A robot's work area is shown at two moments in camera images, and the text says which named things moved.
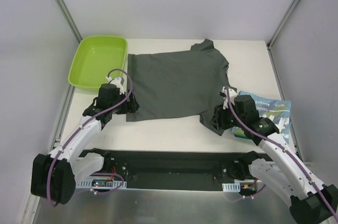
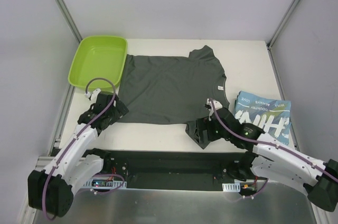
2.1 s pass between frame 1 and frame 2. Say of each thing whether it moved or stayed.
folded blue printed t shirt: stayed
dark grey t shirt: moved
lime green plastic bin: stayed
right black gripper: moved
